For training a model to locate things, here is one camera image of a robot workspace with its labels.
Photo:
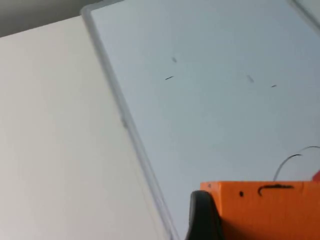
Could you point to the orange cube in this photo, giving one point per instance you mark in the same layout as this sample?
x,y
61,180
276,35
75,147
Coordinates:
x,y
270,212

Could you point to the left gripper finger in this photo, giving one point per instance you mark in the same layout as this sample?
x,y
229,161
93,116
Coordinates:
x,y
203,220

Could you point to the grey-framed whiteboard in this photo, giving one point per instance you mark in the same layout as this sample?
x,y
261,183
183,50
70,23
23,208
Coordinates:
x,y
205,100

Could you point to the red cube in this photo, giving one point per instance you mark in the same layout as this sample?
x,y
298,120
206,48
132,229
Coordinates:
x,y
317,176

